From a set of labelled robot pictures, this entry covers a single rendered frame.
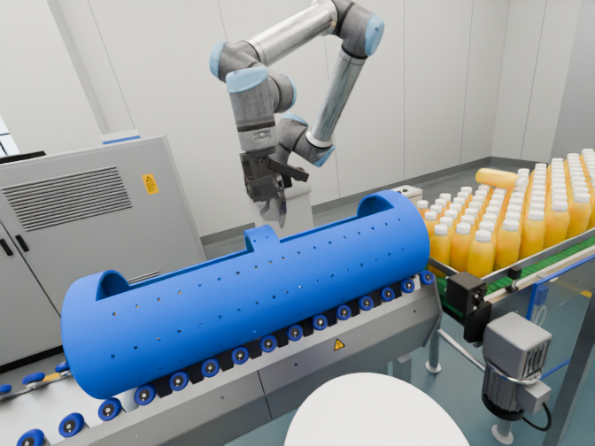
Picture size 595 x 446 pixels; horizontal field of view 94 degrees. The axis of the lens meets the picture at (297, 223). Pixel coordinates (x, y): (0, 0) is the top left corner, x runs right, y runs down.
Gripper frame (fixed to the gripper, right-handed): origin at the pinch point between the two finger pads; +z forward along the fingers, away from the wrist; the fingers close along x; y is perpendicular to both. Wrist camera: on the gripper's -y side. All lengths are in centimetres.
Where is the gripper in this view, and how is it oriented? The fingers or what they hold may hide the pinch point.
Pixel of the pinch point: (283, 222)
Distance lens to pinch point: 74.8
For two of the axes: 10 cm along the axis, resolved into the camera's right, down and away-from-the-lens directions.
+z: 1.5, 9.1, 4.0
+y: -9.2, 2.7, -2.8
